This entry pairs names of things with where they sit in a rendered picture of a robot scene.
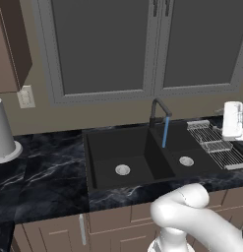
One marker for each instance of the brown wall cupboard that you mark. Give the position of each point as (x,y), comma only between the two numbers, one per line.
(10,49)

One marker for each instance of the brown drawer front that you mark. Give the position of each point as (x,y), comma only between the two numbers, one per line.
(116,216)
(229,197)

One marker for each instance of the grey glass-front cupboard door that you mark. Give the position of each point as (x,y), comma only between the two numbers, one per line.
(205,46)
(100,49)

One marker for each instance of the black double-basin sink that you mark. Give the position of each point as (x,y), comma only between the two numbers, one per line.
(126,154)

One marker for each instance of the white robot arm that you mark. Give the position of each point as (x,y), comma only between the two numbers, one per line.
(188,210)

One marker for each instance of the black sink faucet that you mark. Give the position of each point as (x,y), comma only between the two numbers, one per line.
(155,111)

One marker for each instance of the blue water stream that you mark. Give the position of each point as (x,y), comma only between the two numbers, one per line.
(166,133)

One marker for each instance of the brown base cupboard door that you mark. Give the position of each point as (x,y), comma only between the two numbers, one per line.
(126,242)
(50,234)

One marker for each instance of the silver sink drain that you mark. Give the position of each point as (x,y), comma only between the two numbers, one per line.
(122,169)
(186,161)

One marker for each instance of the white small appliance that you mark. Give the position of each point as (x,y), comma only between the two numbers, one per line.
(232,119)

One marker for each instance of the white cylinder on round base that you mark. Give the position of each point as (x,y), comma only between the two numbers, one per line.
(2,134)

